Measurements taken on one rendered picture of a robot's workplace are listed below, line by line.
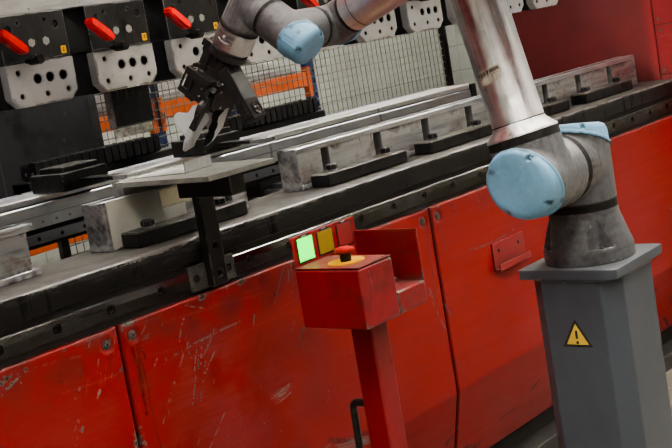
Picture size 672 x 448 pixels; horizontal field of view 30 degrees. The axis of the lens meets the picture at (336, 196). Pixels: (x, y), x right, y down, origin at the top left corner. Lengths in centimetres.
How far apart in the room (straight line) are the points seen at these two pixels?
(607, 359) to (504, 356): 116
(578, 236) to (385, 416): 63
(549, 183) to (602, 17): 239
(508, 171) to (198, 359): 78
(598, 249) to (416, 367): 96
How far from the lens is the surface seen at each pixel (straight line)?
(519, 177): 194
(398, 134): 310
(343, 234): 253
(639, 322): 213
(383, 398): 249
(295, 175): 282
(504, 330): 324
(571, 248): 208
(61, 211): 268
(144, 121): 253
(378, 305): 238
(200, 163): 242
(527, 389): 339
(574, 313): 210
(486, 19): 197
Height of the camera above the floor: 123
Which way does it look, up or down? 8 degrees down
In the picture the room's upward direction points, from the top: 10 degrees counter-clockwise
